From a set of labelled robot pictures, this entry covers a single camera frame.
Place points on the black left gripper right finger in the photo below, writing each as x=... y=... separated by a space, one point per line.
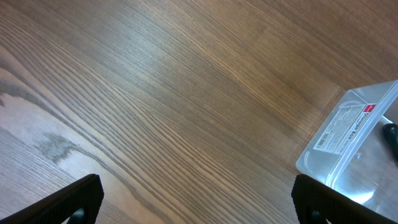
x=317 y=203

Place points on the black red handled screwdriver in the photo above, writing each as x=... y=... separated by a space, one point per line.
x=389 y=132

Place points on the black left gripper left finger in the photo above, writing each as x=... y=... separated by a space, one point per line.
x=78 y=202

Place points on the clear plastic storage container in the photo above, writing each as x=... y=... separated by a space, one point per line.
x=349 y=154

